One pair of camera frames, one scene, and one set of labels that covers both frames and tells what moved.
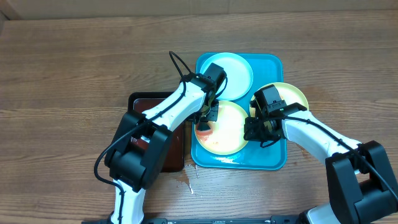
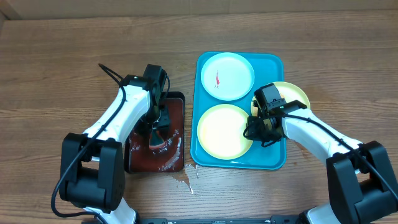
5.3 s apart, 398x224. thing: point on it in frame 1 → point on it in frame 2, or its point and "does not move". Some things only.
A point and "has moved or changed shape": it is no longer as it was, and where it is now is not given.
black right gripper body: [253, 131] does not move
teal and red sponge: [203, 129] has moved or changed shape
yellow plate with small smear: [286, 91] does not move
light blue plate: [239, 74] does not move
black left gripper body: [207, 114] → [158, 117]
